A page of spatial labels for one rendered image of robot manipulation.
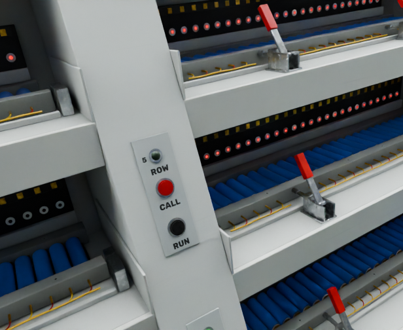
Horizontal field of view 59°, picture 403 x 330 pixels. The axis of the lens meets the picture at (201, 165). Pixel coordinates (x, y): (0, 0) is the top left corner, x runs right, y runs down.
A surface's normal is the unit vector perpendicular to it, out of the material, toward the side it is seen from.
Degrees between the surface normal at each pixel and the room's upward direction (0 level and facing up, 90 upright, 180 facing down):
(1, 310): 109
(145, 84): 90
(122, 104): 90
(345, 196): 19
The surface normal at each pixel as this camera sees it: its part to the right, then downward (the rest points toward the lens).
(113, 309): -0.11, -0.90
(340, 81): 0.49, 0.31
